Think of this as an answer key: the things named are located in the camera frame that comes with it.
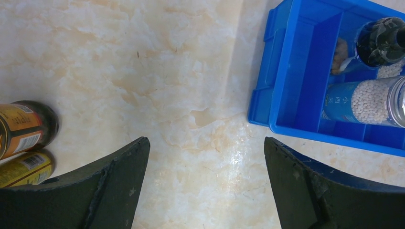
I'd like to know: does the red cap brown sauce bottle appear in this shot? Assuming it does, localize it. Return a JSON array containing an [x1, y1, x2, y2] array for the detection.
[[0, 100, 60, 160]]

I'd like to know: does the blue plastic divided bin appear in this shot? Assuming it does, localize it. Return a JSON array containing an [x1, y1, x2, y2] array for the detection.
[[248, 0, 405, 156]]

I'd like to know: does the silver cap white bead jar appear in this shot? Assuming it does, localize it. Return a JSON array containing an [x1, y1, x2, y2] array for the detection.
[[322, 76, 405, 128]]

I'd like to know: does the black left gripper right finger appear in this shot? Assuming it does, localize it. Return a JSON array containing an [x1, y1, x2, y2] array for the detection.
[[264, 137, 405, 229]]

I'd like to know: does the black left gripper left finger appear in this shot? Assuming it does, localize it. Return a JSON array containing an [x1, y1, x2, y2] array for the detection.
[[0, 137, 150, 229]]

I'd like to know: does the black pourer cap grain jar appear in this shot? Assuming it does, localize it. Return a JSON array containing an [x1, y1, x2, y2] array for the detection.
[[377, 60, 405, 79]]

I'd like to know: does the yellow label oil bottle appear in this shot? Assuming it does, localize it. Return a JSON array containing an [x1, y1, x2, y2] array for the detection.
[[0, 149, 56, 188]]

